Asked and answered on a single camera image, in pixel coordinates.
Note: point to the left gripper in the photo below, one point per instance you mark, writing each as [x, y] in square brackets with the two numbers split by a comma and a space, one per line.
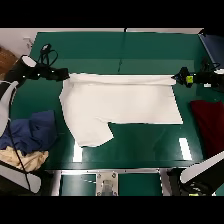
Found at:
[59, 74]

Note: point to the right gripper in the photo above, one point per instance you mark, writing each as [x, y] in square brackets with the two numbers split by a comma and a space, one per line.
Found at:
[184, 78]

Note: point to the white T-shirt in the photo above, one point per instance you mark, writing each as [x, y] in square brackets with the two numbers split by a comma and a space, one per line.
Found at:
[123, 100]

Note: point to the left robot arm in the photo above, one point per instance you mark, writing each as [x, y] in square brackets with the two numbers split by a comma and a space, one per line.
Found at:
[6, 103]

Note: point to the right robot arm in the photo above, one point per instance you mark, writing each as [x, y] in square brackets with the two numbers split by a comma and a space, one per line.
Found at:
[200, 168]

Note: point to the dark red garment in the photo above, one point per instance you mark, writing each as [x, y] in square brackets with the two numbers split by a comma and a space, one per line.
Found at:
[210, 126]

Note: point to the blue garment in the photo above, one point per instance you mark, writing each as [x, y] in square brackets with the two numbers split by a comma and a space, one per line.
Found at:
[36, 131]

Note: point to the beige garment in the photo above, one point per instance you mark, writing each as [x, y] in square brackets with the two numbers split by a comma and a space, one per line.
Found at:
[30, 161]

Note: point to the silver frame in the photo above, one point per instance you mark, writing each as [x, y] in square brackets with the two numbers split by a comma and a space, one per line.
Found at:
[106, 183]

